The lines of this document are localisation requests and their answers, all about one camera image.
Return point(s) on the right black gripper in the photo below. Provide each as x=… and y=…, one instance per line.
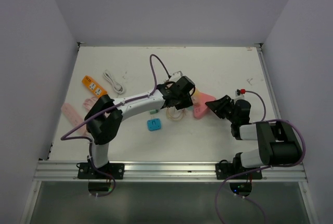
x=217, y=106

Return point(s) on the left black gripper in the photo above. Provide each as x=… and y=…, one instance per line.
x=188, y=102

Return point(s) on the pink power strip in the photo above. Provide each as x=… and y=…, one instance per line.
x=74, y=118
x=199, y=99

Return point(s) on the green USB charger plug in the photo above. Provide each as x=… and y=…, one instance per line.
x=154, y=111

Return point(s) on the blue plug adapter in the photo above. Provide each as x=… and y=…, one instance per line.
x=154, y=124

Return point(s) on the orange USB charger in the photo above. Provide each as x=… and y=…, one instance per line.
x=94, y=87

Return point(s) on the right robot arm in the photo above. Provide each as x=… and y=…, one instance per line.
x=277, y=142

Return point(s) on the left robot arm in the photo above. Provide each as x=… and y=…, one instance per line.
x=105, y=117

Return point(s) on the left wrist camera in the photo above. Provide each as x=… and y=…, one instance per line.
x=176, y=75

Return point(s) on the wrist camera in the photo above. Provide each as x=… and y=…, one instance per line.
x=240, y=94
x=176, y=75

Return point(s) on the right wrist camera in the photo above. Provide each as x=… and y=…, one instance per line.
x=240, y=94

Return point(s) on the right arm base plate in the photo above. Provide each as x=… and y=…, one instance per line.
x=225, y=169

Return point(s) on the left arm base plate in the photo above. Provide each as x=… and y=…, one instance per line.
x=86, y=171

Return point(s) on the aluminium front rail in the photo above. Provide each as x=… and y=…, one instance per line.
x=171, y=171

